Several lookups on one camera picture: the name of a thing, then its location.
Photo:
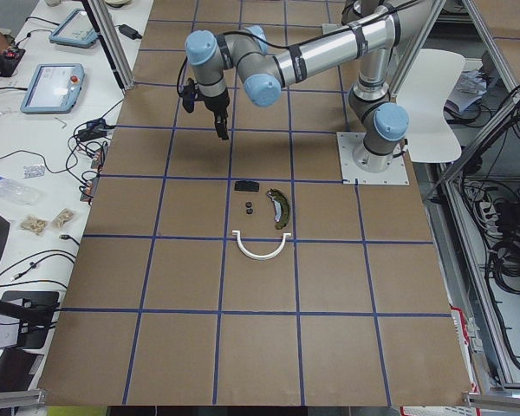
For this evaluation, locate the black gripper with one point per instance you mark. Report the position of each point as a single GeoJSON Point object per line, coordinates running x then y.
{"type": "Point", "coordinates": [213, 103]}

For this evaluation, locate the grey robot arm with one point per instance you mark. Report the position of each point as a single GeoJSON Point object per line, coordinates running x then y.
{"type": "Point", "coordinates": [370, 39]}

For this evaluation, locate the dark grey brake pad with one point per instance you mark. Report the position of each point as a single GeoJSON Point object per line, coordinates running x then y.
{"type": "Point", "coordinates": [246, 186]}

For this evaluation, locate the olive curved brake shoe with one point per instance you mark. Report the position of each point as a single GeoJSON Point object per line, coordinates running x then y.
{"type": "Point", "coordinates": [281, 207]}

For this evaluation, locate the black power adapter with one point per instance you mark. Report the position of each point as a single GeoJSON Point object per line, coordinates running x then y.
{"type": "Point", "coordinates": [129, 32]}

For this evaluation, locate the near teach pendant tablet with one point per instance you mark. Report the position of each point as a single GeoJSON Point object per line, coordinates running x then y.
{"type": "Point", "coordinates": [54, 88]}

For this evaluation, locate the teach pendant tablet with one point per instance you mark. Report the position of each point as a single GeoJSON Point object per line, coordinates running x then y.
{"type": "Point", "coordinates": [76, 31]}
{"type": "Point", "coordinates": [54, 88]}

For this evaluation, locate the far teach pendant tablet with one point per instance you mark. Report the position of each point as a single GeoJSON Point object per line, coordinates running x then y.
{"type": "Point", "coordinates": [76, 31]}

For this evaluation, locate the white chair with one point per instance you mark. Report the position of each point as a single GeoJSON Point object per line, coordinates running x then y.
{"type": "Point", "coordinates": [423, 94]}

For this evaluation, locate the clear plastic water bottle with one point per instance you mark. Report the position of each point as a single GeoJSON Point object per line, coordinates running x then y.
{"type": "Point", "coordinates": [18, 193]}

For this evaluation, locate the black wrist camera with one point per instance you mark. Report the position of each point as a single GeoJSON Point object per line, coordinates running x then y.
{"type": "Point", "coordinates": [189, 95]}

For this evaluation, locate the white curved plastic bracket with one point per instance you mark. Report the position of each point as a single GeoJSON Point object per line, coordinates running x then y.
{"type": "Point", "coordinates": [261, 251]}

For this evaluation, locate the aluminium frame post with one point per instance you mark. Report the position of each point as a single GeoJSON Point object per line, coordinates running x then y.
{"type": "Point", "coordinates": [103, 26]}

